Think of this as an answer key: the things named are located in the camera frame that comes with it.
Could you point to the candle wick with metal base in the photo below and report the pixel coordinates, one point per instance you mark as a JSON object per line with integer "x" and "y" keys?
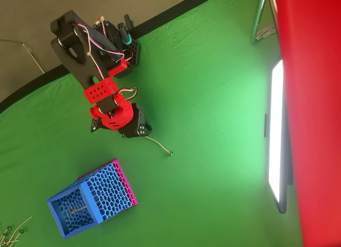
{"x": 159, "y": 144}
{"x": 9, "y": 241}
{"x": 5, "y": 234}
{"x": 23, "y": 222}
{"x": 77, "y": 210}

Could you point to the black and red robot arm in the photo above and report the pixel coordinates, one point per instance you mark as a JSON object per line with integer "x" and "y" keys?
{"x": 85, "y": 60}

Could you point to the blue and pink lattice basket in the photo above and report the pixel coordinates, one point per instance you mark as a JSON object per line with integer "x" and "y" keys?
{"x": 106, "y": 189}

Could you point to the green cloth with black border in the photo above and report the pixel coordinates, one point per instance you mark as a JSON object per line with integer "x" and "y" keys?
{"x": 199, "y": 97}

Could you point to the thin grey metal rod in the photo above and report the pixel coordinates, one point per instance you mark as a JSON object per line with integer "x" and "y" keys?
{"x": 33, "y": 57}

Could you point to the bright white light panel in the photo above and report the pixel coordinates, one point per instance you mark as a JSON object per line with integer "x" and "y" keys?
{"x": 275, "y": 129}

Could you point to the blurry red panel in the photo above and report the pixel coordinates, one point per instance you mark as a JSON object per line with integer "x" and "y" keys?
{"x": 314, "y": 111}

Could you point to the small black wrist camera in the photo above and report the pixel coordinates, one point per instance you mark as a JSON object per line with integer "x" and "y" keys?
{"x": 94, "y": 125}

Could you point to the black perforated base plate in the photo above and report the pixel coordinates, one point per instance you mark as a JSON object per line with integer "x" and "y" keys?
{"x": 134, "y": 51}

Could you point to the shiny metal stand frame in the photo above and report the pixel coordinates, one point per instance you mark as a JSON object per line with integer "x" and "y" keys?
{"x": 256, "y": 20}

